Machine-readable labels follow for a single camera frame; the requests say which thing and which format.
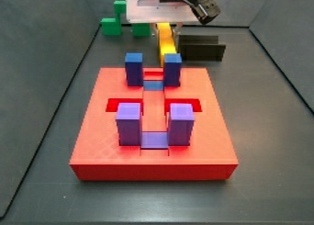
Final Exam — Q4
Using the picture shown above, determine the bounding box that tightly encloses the red slotted board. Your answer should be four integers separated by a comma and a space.
69, 68, 238, 181

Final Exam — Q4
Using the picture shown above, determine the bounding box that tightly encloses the green stepped block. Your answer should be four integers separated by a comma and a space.
100, 0, 151, 37

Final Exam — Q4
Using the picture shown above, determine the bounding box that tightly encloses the black gripper-mounted camera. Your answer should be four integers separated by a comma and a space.
191, 0, 220, 25

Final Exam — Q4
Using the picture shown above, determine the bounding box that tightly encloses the purple U-shaped block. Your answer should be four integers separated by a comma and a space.
115, 103, 195, 150

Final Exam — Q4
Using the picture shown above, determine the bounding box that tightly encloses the long yellow bar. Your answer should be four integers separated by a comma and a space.
156, 23, 176, 62

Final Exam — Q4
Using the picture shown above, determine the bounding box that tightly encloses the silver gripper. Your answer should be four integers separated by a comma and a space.
125, 0, 197, 43

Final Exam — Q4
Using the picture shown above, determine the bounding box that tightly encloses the blue U-shaped block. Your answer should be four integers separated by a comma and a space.
125, 53, 181, 87

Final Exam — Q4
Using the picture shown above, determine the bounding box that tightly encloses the black angle bracket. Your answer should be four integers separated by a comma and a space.
176, 35, 225, 62

